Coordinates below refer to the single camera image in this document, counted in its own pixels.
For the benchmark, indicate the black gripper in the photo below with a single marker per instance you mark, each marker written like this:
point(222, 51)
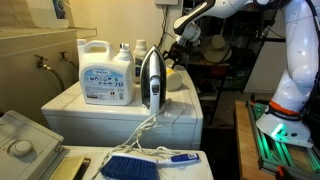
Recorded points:
point(175, 53)

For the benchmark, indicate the blue and white hand brush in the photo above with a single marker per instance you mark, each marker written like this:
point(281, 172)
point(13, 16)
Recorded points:
point(132, 167)

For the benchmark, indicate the large white detergent jug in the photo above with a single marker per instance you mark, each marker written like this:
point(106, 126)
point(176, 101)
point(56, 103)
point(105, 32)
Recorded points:
point(106, 78)

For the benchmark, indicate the white front-load washing machine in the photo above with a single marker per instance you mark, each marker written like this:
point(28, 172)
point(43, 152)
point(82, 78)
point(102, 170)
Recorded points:
point(179, 124)

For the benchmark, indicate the black and white clothes iron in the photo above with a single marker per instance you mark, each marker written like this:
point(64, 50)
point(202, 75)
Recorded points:
point(153, 80)

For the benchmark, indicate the white top-load washer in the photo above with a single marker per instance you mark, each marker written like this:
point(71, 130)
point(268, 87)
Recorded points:
point(30, 151)

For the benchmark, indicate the wall water faucet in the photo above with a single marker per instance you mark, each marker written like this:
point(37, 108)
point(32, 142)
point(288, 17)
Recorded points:
point(41, 63)
point(63, 57)

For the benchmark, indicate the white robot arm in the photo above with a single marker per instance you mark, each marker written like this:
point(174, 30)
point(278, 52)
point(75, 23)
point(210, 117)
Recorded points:
point(282, 117)

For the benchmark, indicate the green-lit aluminium base frame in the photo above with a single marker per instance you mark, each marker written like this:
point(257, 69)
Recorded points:
point(300, 162)

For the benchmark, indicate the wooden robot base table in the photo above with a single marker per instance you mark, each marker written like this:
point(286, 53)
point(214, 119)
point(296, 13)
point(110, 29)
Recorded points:
point(247, 150)

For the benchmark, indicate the black metal shelf rack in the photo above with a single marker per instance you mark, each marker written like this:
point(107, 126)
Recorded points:
point(225, 61)

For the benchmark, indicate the straw hat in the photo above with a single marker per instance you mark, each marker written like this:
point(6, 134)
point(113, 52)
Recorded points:
point(216, 49)

